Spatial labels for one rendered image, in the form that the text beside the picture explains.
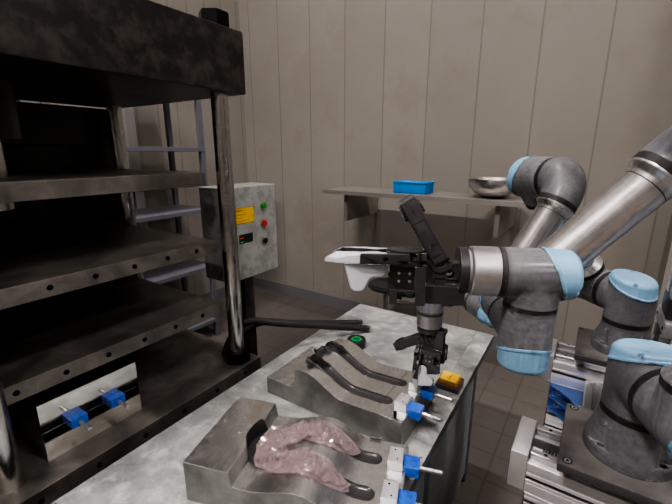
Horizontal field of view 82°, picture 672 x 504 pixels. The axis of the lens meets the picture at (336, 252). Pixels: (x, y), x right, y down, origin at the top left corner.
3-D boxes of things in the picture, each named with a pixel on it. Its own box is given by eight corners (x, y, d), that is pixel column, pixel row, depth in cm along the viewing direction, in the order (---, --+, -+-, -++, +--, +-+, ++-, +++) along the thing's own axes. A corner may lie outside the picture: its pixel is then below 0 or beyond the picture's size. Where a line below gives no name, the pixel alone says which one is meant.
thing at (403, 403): (443, 423, 110) (444, 407, 108) (437, 434, 105) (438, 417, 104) (400, 407, 116) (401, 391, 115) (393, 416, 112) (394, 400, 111)
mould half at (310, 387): (432, 401, 129) (434, 365, 126) (400, 450, 108) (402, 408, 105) (311, 359, 156) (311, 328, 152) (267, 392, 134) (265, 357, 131)
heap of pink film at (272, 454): (363, 444, 102) (363, 419, 100) (346, 501, 86) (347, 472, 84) (273, 426, 109) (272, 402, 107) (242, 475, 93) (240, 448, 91)
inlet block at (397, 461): (442, 474, 97) (443, 456, 95) (441, 490, 92) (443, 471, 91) (389, 463, 100) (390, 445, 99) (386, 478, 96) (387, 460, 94)
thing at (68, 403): (142, 409, 128) (135, 361, 124) (48, 462, 106) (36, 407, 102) (70, 365, 154) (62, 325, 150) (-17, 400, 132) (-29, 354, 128)
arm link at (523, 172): (603, 316, 119) (529, 174, 101) (566, 299, 133) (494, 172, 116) (633, 292, 120) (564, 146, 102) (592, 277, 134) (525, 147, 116)
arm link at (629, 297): (628, 329, 106) (638, 282, 103) (588, 310, 119) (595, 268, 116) (663, 325, 109) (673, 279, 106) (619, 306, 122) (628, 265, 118)
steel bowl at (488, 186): (524, 196, 266) (526, 178, 263) (514, 201, 239) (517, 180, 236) (473, 193, 285) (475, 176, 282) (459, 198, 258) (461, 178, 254)
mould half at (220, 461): (408, 462, 104) (410, 428, 101) (395, 557, 80) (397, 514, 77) (241, 427, 117) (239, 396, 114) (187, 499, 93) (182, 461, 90)
